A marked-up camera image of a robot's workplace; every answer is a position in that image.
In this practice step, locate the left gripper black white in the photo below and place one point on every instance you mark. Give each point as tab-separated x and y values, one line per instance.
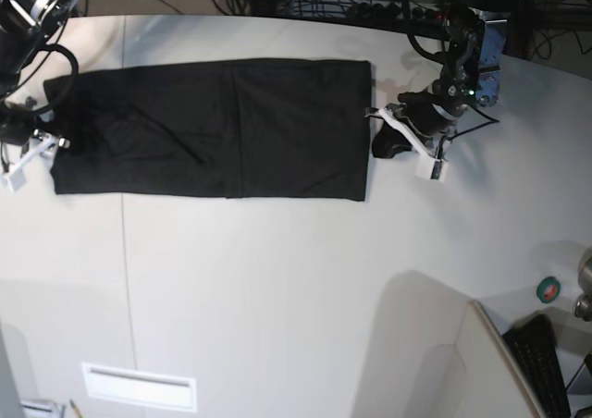
419	123

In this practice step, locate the black keyboard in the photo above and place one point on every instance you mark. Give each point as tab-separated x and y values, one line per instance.
533	346

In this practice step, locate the black t-shirt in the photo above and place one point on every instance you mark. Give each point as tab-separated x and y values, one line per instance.
245	128

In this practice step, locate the silver metal cylinder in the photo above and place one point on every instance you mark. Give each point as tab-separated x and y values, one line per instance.
582	305

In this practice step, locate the green tape roll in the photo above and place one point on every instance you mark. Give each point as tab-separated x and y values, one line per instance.
548	290

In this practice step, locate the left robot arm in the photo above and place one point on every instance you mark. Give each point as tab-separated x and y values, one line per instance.
469	56

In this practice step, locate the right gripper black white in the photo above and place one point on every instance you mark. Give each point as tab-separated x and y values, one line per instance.
24	139

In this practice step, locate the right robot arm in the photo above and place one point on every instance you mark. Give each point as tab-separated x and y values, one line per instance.
26	30

